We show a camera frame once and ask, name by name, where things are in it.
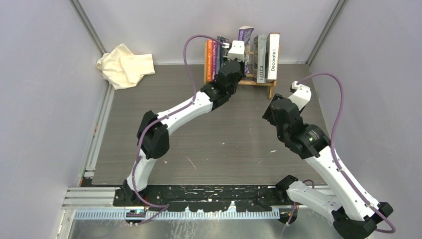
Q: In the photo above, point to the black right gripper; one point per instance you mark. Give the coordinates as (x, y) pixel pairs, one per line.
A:
(268, 116)

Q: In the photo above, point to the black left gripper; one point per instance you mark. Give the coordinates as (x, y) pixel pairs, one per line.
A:
(242, 66)

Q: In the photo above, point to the floral white book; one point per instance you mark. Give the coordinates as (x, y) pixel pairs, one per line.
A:
(224, 48)

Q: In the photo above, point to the wooden book rack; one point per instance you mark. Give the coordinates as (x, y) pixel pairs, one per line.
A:
(247, 80)

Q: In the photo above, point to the grey ianra book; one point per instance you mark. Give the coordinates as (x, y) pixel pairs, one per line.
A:
(259, 59)

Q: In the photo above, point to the purple cartoon book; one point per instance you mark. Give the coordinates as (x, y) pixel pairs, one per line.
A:
(214, 59)

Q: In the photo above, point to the orange treehouse book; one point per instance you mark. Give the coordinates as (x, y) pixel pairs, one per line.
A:
(209, 60)

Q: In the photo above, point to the purple yellow treehouse book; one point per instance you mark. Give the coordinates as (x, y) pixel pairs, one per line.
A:
(244, 34)

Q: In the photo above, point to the white Decorate book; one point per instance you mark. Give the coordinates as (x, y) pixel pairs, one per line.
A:
(272, 56)

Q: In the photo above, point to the dark blue book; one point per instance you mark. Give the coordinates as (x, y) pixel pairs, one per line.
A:
(218, 57)

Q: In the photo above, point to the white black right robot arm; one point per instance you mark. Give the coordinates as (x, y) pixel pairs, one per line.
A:
(353, 212)

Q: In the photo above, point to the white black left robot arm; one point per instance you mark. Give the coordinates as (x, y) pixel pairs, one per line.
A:
(156, 128)

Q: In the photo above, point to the cream cloth bag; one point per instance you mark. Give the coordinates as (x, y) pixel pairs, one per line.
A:
(123, 69)

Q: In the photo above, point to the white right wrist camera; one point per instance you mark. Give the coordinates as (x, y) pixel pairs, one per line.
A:
(301, 95)

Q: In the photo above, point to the black mounting base plate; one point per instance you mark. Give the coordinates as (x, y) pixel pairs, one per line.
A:
(204, 202)

